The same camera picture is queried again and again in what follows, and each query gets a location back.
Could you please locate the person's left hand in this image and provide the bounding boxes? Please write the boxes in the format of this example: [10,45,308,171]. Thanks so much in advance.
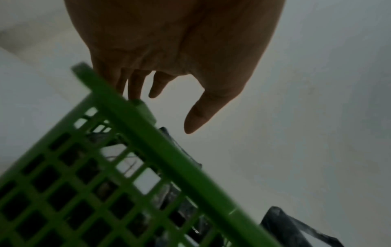
[63,0,287,135]

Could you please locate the green plastic basket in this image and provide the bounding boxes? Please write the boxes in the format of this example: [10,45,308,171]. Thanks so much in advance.
[0,62,283,247]

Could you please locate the black packets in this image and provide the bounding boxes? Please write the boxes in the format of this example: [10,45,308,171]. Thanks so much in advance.
[76,116,226,247]

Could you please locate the black packet labelled B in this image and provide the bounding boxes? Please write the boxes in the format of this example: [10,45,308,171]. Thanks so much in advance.
[260,206,346,247]

